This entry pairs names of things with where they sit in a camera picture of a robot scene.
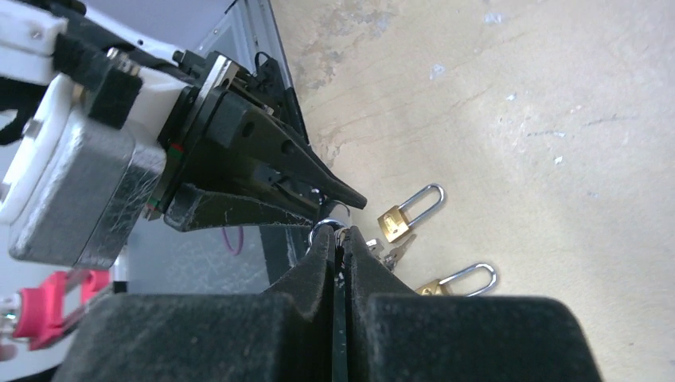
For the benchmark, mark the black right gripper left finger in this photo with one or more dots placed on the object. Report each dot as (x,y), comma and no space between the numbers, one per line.
(282,334)

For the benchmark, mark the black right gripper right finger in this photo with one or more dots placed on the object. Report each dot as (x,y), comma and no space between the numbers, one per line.
(395,334)

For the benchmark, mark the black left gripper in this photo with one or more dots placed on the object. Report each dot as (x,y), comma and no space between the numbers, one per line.
(237,151)

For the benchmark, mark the brass padlock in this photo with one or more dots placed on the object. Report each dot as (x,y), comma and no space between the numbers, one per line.
(398,221)
(474,280)

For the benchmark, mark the small silver key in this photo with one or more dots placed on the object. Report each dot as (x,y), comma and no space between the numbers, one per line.
(391,258)

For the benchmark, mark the green cable lock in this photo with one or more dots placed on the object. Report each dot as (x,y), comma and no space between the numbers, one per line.
(335,214)

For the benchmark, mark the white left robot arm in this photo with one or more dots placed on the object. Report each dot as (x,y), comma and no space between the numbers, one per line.
(55,55)

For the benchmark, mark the pink black device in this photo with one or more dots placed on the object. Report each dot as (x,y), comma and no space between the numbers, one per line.
(42,316)

